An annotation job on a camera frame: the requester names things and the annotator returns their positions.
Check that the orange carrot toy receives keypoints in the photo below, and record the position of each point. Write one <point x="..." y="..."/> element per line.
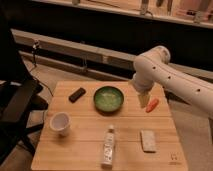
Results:
<point x="152" y="105"/>

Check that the white tube bottle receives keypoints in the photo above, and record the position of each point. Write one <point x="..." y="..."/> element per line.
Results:
<point x="108" y="148"/>

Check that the black office chair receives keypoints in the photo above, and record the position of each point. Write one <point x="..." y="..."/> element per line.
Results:
<point x="14" y="118"/>

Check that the green bowl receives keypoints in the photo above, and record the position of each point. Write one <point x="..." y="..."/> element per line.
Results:
<point x="108" y="99"/>

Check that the grey sponge block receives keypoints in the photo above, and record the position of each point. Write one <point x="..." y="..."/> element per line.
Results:
<point x="148" y="141"/>

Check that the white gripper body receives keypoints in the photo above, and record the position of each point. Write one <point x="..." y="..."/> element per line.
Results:
<point x="142" y="86"/>

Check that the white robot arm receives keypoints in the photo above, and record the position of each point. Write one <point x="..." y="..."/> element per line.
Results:
<point x="152" y="67"/>

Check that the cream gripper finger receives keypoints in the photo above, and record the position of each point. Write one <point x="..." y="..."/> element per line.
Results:
<point x="144" y="99"/>

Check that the black eraser block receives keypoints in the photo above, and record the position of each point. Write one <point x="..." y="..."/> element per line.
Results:
<point x="77" y="94"/>

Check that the white ceramic cup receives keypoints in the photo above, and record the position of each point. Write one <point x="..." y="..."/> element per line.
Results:
<point x="60" y="123"/>

